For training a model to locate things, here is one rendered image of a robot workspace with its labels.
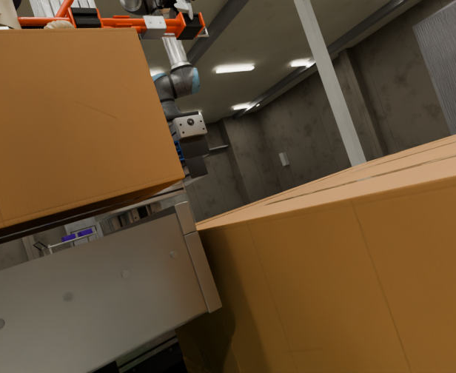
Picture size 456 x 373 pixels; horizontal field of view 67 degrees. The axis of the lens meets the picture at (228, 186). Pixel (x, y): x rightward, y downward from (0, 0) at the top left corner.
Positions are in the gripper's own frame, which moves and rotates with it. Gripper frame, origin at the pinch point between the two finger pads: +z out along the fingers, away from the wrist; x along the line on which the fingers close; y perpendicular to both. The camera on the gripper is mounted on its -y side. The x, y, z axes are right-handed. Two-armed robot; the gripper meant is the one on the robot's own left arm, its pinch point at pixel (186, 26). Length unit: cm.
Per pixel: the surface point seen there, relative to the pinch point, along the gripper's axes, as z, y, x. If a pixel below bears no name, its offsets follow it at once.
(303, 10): -117, -270, -150
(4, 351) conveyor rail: 72, 73, 36
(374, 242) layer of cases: 72, 34, 70
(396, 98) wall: -65, -969, -460
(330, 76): -34, -271, -148
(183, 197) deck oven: 24, -263, -596
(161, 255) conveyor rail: 67, 47, 36
